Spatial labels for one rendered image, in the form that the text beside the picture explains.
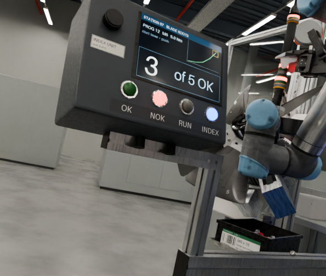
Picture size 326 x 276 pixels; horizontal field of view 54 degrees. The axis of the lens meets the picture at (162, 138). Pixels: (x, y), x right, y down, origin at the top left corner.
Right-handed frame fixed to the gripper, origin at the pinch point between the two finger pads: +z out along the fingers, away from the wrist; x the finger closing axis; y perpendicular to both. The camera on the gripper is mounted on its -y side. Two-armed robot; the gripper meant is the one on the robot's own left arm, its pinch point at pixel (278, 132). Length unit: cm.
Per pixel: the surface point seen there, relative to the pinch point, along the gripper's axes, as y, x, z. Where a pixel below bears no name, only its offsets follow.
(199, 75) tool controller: 9, 0, -64
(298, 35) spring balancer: -1, -68, 80
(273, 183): 0.6, 17.4, 3.6
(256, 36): 30, -88, 126
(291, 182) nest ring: -4.7, 16.3, 20.0
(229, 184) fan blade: 14.1, 19.4, -2.5
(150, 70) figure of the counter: 14, 1, -72
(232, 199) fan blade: 12.2, 23.8, -6.2
